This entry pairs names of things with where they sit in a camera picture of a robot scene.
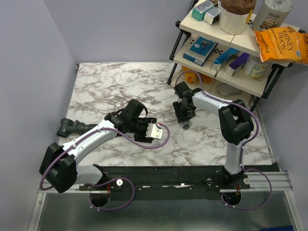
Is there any white tub brown lid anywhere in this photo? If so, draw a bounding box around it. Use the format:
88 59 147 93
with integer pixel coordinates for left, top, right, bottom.
218 0 256 35

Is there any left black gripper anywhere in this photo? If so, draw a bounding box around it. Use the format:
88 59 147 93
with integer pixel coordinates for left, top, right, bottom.
129 118 157 144

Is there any purple white carton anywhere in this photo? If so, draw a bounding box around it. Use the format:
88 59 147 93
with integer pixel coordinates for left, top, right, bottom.
225 53 250 77

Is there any silver small box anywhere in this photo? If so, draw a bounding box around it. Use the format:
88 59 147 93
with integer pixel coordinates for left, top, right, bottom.
204 7 219 25

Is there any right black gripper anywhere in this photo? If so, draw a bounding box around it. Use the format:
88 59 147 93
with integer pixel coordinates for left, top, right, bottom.
172 100 196 122

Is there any blue white carton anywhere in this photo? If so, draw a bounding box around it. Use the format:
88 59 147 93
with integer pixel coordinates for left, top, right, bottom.
211 48 239 72

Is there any blue product box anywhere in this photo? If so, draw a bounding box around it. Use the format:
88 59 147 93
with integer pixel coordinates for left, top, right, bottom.
183 36 218 66

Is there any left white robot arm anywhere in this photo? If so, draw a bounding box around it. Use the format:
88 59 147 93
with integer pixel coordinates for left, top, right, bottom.
39 99 163 193

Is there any orange honey dijon chip bag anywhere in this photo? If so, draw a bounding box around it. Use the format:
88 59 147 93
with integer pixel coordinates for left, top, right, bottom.
255 26 308 64

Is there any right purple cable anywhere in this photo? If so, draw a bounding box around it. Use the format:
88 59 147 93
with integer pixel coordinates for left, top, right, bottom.
176 70 273 210

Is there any teal green box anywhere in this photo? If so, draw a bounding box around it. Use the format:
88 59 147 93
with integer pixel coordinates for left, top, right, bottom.
192 0 214 22

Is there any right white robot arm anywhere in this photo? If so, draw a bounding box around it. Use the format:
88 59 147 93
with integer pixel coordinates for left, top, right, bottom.
173 82 254 189

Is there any aluminium frame rail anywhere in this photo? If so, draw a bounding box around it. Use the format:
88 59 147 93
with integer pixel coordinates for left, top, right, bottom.
38 171 295 193

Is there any clear plastic pipe fitting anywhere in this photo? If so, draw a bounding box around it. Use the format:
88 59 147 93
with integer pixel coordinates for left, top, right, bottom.
181 121 192 130

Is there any orange snack bag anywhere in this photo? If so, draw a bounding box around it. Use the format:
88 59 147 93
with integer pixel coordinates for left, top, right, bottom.
182 66 212 84

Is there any grey cylindrical canister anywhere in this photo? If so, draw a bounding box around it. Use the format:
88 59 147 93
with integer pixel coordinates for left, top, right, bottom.
252 0 295 31

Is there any white round container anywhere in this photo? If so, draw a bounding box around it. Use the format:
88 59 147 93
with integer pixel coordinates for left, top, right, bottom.
243 55 271 78

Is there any grey T pipe fitting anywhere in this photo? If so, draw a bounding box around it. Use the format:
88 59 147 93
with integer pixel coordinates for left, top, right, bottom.
56 118 85 138

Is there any cream tiered shelf rack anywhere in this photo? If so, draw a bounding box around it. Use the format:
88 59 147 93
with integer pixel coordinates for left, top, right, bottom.
170 0 293 103

